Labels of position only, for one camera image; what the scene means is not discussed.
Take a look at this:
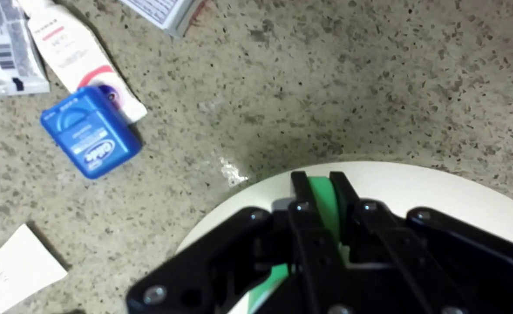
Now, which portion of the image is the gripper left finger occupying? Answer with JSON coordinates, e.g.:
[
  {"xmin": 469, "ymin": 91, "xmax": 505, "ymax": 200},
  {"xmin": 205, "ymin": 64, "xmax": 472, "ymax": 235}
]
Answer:
[{"xmin": 126, "ymin": 171, "xmax": 353, "ymax": 314}]

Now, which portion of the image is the blue dental floss box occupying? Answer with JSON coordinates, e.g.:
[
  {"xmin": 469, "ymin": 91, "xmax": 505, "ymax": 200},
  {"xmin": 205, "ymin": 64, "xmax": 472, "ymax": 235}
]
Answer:
[{"xmin": 40, "ymin": 86, "xmax": 143, "ymax": 180}]

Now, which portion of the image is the white carton with red print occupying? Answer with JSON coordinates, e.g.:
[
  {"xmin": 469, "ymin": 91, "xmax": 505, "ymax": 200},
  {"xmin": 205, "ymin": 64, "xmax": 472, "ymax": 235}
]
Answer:
[{"xmin": 17, "ymin": 0, "xmax": 148, "ymax": 124}]

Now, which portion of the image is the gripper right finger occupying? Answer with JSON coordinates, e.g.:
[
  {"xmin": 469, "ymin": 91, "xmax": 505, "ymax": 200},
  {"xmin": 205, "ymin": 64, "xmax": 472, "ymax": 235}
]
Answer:
[{"xmin": 330, "ymin": 171, "xmax": 513, "ymax": 314}]

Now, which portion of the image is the white printed box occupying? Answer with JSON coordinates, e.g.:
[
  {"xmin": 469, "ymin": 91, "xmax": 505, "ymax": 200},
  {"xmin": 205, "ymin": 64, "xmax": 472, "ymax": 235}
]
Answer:
[{"xmin": 121, "ymin": 0, "xmax": 204, "ymax": 38}]

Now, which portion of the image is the white paper sheet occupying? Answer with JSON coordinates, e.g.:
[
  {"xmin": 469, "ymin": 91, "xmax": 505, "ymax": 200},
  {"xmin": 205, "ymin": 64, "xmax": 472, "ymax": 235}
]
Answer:
[{"xmin": 0, "ymin": 224, "xmax": 68, "ymax": 314}]

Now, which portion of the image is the silver packet with barcode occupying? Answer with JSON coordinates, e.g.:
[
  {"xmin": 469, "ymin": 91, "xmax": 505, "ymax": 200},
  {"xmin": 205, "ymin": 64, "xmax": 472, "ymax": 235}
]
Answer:
[{"xmin": 0, "ymin": 0, "xmax": 51, "ymax": 96}]

